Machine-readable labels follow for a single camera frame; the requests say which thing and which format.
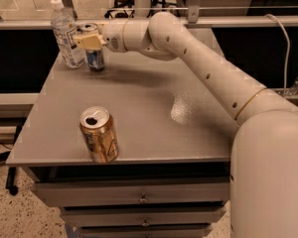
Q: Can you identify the metal window rail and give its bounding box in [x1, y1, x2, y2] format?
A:
[0, 15, 298, 30]

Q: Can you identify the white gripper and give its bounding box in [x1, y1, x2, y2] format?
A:
[74, 20, 127, 53]

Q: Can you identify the gold soda can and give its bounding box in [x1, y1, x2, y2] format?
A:
[79, 106, 118, 164]

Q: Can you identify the grey drawer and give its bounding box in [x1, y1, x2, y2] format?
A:
[32, 178, 229, 207]
[61, 204, 225, 227]
[79, 224, 213, 238]

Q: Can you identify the grey drawer cabinet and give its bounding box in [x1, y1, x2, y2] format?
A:
[5, 28, 273, 238]

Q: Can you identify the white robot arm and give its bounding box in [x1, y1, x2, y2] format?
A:
[74, 12, 298, 238]

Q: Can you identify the middle grey drawer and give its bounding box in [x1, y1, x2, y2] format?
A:
[61, 204, 225, 227]

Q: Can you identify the clear plastic water bottle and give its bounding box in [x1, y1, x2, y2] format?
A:
[51, 0, 84, 68]

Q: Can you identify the black office chair base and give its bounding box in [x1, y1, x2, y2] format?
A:
[103, 0, 136, 20]

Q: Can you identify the bottom grey drawer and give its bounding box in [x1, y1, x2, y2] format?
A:
[79, 224, 213, 238]

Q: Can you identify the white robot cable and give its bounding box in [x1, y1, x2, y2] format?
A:
[264, 13, 291, 97]

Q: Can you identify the silver blue redbull can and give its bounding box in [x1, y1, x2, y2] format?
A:
[80, 23, 104, 72]

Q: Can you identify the top grey drawer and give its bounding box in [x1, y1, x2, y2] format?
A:
[32, 178, 229, 207]

